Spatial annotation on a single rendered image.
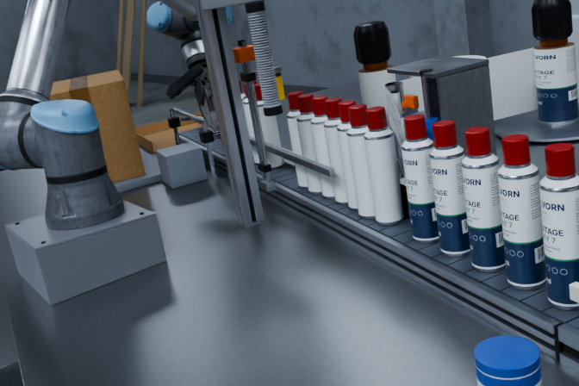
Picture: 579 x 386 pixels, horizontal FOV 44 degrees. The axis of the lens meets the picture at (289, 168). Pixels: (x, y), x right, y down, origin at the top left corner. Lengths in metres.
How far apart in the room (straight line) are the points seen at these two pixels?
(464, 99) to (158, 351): 0.62
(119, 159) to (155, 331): 0.91
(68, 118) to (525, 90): 1.03
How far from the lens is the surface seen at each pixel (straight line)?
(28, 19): 1.60
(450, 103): 1.17
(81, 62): 11.59
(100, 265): 1.39
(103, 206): 1.41
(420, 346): 1.00
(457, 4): 5.29
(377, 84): 1.72
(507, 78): 1.74
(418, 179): 1.14
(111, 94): 1.98
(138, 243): 1.40
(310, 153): 1.46
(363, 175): 1.28
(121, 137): 2.00
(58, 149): 1.40
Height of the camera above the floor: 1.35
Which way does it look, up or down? 16 degrees down
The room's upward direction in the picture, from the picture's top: 10 degrees counter-clockwise
